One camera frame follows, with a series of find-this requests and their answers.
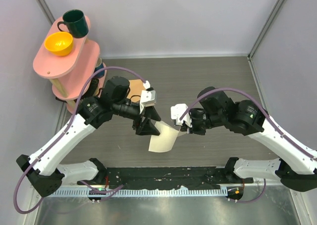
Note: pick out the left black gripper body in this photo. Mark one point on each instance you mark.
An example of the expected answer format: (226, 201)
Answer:
(130, 110)

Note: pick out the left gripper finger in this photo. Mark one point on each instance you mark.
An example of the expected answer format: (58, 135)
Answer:
(151, 113)
(145, 127)

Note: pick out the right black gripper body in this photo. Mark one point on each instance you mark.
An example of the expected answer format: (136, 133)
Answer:
(200, 122)

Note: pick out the beige letter paper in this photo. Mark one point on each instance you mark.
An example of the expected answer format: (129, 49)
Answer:
(165, 141)

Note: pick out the orange paper envelope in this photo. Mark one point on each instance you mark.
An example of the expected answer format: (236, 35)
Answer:
(136, 88)

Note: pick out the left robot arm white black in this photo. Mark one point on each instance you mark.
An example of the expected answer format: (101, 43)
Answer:
(44, 169)

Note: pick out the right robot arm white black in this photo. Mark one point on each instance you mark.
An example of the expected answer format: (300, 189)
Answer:
(296, 164)

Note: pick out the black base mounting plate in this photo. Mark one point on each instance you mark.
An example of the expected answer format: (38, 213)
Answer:
(168, 178)

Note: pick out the blue cup on shelf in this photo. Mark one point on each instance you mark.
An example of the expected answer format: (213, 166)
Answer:
(99, 65)

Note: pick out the pink tiered wooden shelf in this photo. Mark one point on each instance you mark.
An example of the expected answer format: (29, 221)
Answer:
(68, 73)

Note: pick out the yellow bowl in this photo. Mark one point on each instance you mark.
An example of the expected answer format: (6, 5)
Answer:
(59, 43)

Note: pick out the dark green mug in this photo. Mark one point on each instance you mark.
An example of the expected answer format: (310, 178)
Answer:
(75, 22)

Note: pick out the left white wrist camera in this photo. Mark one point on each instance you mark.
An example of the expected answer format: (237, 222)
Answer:
(148, 97)

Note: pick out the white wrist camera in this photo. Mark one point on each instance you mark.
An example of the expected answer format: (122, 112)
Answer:
(180, 116)
(148, 97)

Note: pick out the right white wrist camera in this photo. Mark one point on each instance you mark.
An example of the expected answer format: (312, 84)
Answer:
(180, 116)

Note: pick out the white slotted cable duct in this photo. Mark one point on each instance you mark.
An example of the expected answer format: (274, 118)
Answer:
(182, 192)

